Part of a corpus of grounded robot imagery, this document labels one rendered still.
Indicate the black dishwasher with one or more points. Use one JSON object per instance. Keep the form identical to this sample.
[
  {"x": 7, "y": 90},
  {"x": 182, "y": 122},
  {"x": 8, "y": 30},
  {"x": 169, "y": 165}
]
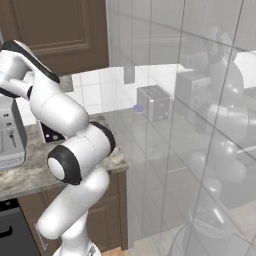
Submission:
[{"x": 15, "y": 243}]

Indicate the silver coffee machine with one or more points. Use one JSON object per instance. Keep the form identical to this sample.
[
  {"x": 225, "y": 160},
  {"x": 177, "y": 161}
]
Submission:
[{"x": 10, "y": 140}]

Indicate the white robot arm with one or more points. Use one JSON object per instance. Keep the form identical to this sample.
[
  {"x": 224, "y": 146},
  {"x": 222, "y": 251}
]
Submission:
[{"x": 58, "y": 110}]

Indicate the brown wooden cabinet door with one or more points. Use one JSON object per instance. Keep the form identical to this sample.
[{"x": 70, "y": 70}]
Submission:
[{"x": 56, "y": 30}]

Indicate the black toaster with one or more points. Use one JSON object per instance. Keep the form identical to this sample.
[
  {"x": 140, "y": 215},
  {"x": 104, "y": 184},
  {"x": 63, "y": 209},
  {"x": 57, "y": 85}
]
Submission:
[{"x": 49, "y": 136}]

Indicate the brown base cabinet door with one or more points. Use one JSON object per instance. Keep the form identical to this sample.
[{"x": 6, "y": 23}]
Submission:
[{"x": 106, "y": 216}]

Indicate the stainless steel fridge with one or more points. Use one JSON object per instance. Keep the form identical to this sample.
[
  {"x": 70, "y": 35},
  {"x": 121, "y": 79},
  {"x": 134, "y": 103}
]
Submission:
[{"x": 186, "y": 160}]

